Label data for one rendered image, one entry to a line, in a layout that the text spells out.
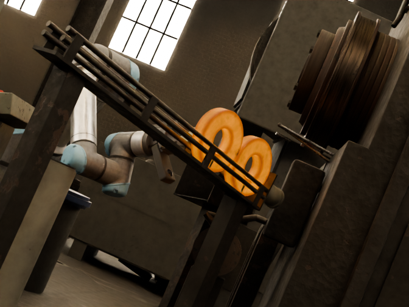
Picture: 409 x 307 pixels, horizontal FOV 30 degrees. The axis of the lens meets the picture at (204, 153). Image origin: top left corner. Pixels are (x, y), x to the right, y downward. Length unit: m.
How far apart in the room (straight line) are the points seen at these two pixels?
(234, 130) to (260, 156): 0.14
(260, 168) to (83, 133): 0.53
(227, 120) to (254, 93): 3.26
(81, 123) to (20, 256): 0.53
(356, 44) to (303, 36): 2.89
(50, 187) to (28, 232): 0.12
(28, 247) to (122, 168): 0.49
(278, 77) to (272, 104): 0.18
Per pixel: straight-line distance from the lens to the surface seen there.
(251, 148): 1.95
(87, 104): 2.26
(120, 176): 2.21
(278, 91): 5.13
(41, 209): 1.83
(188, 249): 2.93
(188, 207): 4.83
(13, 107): 1.78
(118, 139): 2.25
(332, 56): 2.37
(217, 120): 1.82
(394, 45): 2.43
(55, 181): 1.83
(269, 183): 2.03
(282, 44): 5.19
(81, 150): 2.14
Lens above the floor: 0.52
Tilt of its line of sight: 5 degrees up
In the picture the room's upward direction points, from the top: 24 degrees clockwise
